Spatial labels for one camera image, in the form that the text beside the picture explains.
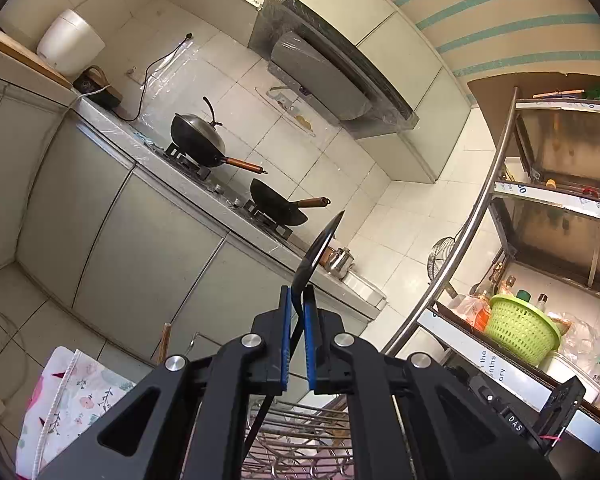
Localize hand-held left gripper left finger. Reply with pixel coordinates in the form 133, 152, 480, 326
40, 285, 293, 480

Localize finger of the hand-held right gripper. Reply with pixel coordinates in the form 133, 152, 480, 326
467, 367, 537, 445

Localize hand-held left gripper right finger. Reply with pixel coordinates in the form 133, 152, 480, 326
302, 285, 561, 480

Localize metal wire dish rack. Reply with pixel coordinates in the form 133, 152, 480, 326
240, 394, 357, 480

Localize black plastic spoon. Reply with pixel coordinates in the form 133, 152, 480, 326
240, 211, 346, 467

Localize white plastic container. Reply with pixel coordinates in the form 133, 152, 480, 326
539, 350, 600, 402

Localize green plastic basket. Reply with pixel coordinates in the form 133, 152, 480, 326
483, 294, 562, 367

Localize small steel pot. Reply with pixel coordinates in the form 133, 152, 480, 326
328, 247, 356, 281

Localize orange plastic bag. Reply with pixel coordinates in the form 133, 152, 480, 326
449, 294, 492, 332

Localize open black wok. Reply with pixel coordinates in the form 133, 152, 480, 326
249, 178, 332, 227

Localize metal fan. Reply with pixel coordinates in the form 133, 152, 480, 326
426, 236, 459, 299

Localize grey kitchen base cabinets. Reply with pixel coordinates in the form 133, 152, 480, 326
0, 72, 387, 363

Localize gas stove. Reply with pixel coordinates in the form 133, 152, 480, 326
144, 142, 302, 242

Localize stainless steel shelf unit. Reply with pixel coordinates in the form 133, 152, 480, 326
380, 86, 600, 443

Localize floral printed cloth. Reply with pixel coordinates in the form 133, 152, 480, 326
16, 346, 137, 480

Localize lidded black wok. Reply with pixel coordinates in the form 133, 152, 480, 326
169, 96, 269, 175

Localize range hood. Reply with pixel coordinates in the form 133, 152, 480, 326
248, 0, 420, 140

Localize black electric pot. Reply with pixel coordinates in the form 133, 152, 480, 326
72, 65, 124, 110

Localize white rice cooker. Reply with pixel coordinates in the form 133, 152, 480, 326
36, 8, 106, 79

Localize wooden handle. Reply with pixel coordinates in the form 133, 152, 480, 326
157, 323, 174, 367

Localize black power cable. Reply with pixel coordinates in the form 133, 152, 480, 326
114, 33, 194, 122

